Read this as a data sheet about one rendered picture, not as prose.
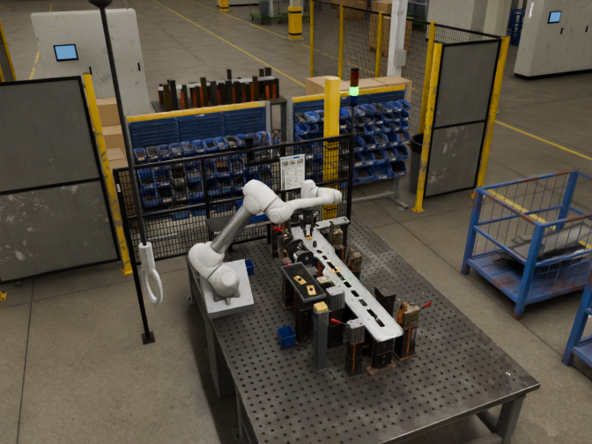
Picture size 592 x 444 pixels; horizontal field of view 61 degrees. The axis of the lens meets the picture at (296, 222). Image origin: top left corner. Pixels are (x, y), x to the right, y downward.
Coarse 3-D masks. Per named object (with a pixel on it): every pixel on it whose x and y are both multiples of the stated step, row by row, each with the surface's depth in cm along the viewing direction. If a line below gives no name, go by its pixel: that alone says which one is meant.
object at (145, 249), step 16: (96, 0) 55; (112, 0) 56; (112, 48) 59; (112, 64) 60; (128, 144) 64; (128, 160) 65; (144, 240) 71; (144, 256) 72; (144, 272) 74; (144, 288) 76; (160, 288) 74
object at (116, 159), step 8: (112, 152) 610; (120, 152) 609; (112, 160) 586; (120, 160) 586; (112, 176) 556; (128, 176) 564; (128, 184) 568; (128, 192) 572; (128, 200) 576; (128, 216) 585; (136, 224) 592
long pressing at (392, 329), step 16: (304, 240) 371; (320, 240) 371; (320, 256) 352; (336, 256) 351; (352, 288) 318; (352, 304) 304; (368, 304) 304; (368, 320) 291; (384, 320) 291; (384, 336) 279; (400, 336) 281
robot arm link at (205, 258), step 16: (256, 192) 300; (272, 192) 304; (240, 208) 310; (256, 208) 303; (240, 224) 311; (224, 240) 317; (192, 256) 325; (208, 256) 321; (224, 256) 329; (208, 272) 324
